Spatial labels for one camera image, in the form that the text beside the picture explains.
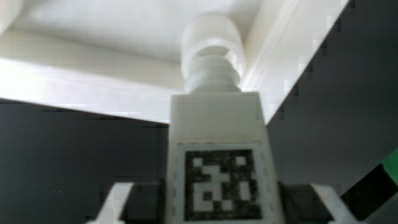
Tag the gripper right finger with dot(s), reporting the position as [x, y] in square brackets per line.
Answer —
[334, 205]

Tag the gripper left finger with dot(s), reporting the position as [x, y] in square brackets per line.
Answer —
[111, 211]

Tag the white leg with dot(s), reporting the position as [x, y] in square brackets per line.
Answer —
[221, 184]

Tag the white square tabletop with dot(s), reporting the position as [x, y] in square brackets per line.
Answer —
[91, 50]

